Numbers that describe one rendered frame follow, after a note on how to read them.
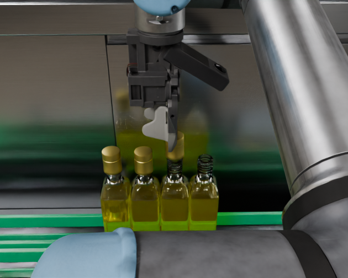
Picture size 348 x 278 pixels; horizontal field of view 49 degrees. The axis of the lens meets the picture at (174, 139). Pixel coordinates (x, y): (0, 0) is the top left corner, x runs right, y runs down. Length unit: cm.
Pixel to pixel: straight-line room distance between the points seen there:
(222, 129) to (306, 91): 54
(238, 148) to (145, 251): 69
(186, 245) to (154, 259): 2
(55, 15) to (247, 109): 42
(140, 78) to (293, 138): 36
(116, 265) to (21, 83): 71
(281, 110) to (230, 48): 46
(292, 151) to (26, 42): 63
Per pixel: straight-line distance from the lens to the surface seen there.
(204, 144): 85
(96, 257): 18
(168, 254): 18
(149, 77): 60
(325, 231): 22
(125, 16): 74
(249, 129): 84
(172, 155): 70
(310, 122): 28
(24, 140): 93
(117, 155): 71
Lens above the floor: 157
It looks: 33 degrees down
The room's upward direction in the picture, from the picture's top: straight up
